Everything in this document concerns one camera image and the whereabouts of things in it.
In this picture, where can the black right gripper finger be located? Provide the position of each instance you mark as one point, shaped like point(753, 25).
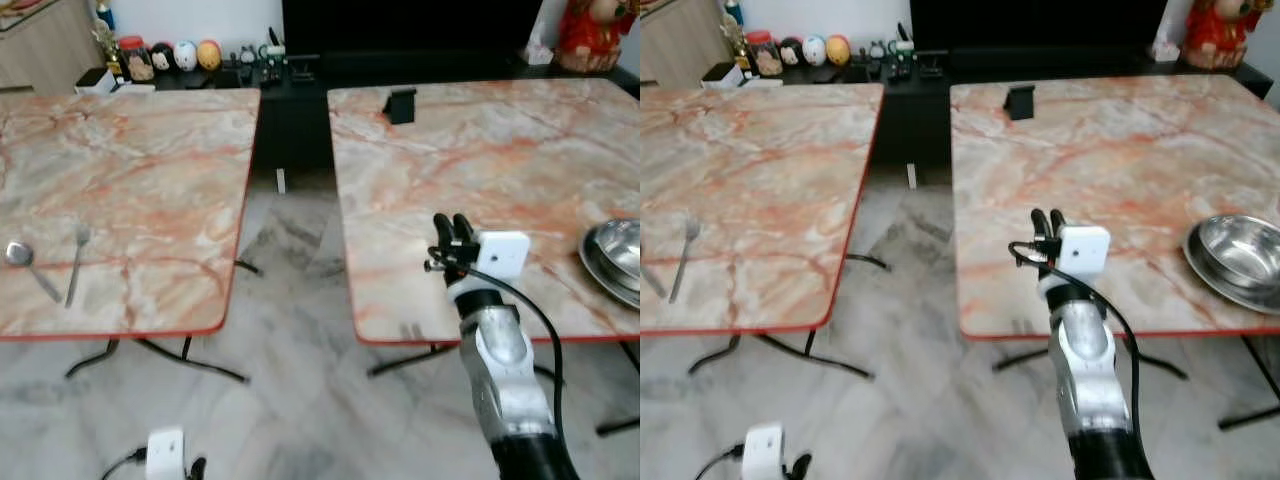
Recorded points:
point(1040, 224)
point(1057, 223)
point(443, 228)
point(463, 227)

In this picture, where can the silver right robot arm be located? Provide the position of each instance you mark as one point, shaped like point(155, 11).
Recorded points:
point(500, 350)
point(1085, 360)

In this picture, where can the marble folding table red edge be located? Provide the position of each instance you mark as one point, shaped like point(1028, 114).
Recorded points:
point(1120, 150)
point(480, 170)
point(140, 180)
point(760, 170)

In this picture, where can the black phone stand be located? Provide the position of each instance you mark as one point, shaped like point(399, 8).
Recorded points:
point(1021, 103)
point(401, 106)

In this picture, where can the steel plate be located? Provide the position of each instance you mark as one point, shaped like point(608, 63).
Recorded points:
point(1215, 285)
point(600, 278)

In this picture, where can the steel bowl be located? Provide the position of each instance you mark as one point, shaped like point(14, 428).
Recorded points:
point(1240, 250)
point(620, 248)

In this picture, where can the black low console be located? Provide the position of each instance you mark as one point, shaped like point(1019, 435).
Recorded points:
point(925, 115)
point(300, 120)

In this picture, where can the steel spoon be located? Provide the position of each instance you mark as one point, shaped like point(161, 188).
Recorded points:
point(653, 283)
point(18, 254)

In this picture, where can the black television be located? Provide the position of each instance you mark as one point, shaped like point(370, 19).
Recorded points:
point(410, 25)
point(1040, 22)

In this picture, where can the steel fork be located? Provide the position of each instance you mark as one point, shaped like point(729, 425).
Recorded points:
point(684, 262)
point(78, 262)

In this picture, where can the red seated figurine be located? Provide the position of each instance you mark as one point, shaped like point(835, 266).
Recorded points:
point(592, 35)
point(1220, 32)

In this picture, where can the yellow round figurine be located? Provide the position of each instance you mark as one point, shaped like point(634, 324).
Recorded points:
point(838, 51)
point(209, 55)

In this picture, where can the white round figurine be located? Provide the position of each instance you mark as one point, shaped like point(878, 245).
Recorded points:
point(814, 51)
point(186, 55)

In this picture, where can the light wooden cabinet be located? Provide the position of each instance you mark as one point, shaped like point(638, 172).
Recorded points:
point(45, 45)
point(680, 40)

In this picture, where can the white open box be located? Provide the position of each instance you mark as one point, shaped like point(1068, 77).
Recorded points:
point(722, 77)
point(96, 82)

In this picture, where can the black round figurine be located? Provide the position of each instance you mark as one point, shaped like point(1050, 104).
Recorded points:
point(163, 58)
point(791, 54)

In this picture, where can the red lidded snack jar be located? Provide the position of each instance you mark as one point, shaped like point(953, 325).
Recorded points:
point(764, 56)
point(136, 62)

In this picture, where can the small gold trophy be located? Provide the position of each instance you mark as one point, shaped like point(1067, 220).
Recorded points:
point(108, 55)
point(737, 50)

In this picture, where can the blue bottle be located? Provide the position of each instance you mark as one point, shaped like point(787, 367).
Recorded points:
point(105, 16)
point(735, 12)

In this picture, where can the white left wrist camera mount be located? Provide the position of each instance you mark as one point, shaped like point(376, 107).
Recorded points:
point(165, 455)
point(762, 452)

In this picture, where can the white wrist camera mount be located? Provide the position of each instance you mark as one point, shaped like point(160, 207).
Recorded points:
point(503, 255)
point(762, 452)
point(165, 455)
point(1085, 250)

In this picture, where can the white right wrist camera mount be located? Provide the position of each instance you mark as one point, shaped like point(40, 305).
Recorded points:
point(1085, 250)
point(503, 255)

